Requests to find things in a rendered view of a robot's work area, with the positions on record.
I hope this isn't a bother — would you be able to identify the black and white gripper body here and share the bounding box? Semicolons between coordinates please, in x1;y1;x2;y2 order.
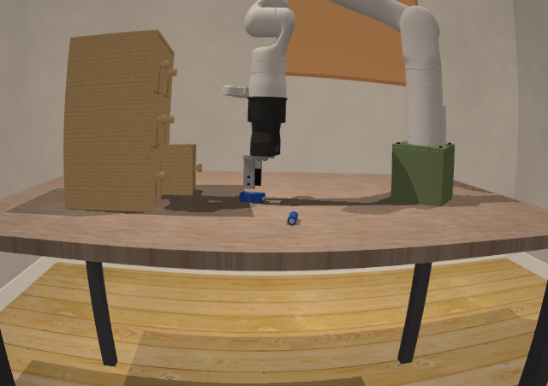
223;73;288;157

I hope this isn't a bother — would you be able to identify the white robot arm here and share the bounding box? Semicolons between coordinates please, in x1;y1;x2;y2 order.
244;0;446;146

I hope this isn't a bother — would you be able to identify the small brown wooden chest of drawers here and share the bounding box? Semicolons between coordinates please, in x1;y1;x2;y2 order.
63;30;175;212

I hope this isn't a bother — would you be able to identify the blue battery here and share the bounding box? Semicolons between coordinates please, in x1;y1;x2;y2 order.
288;211;298;225
240;191;265;204

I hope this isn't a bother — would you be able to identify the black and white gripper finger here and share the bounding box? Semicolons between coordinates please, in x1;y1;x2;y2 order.
243;155;268;189
255;160;262;186

